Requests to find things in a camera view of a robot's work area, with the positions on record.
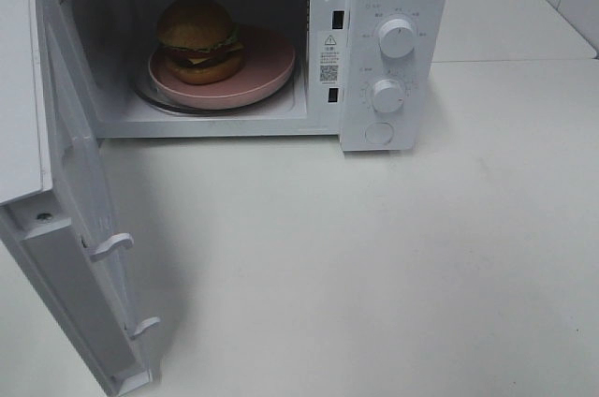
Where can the white microwave oven body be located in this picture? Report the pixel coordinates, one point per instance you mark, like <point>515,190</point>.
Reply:
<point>335,42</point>

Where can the white lower timer knob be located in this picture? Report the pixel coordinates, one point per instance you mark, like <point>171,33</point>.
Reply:
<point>387,96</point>

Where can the glass microwave turntable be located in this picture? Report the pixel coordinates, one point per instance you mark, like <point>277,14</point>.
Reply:
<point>154,99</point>

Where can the pink round plate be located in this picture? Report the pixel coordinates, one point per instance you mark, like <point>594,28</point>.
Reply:
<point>268,46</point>

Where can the white microwave door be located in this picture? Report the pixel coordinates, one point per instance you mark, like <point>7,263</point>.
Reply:
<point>57,219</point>

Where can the white upper power knob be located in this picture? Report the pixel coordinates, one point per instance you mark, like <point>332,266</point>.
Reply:
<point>396,37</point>

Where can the round white door release button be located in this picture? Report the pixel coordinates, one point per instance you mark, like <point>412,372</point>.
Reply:
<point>379,133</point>

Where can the toy burger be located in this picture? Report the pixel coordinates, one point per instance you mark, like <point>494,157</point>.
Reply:
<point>200,41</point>

